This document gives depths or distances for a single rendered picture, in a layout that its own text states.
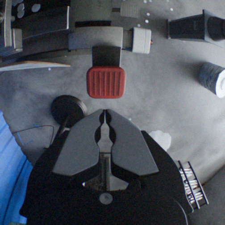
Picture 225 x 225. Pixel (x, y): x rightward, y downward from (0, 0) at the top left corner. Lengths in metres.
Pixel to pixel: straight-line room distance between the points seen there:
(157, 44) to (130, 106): 0.61
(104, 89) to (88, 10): 0.22
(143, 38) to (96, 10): 0.14
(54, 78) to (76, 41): 0.79
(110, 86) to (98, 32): 0.16
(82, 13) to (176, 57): 0.94
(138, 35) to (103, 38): 0.10
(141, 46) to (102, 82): 0.18
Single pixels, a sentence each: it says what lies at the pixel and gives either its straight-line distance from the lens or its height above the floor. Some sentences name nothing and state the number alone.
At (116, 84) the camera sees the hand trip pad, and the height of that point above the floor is 0.76.
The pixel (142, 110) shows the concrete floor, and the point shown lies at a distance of 1.17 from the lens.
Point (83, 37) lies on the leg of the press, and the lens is 0.32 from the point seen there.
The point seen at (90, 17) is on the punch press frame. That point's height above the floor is 0.64.
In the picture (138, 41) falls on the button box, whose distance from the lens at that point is 0.34.
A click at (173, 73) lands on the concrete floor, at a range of 1.15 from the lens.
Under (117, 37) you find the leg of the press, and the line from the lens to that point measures 0.32.
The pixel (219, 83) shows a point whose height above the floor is 0.26.
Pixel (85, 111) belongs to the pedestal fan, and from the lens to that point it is 1.11.
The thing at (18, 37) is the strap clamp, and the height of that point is 0.72.
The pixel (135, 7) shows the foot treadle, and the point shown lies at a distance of 0.86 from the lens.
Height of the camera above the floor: 0.96
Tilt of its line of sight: 58 degrees down
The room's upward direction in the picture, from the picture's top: 176 degrees clockwise
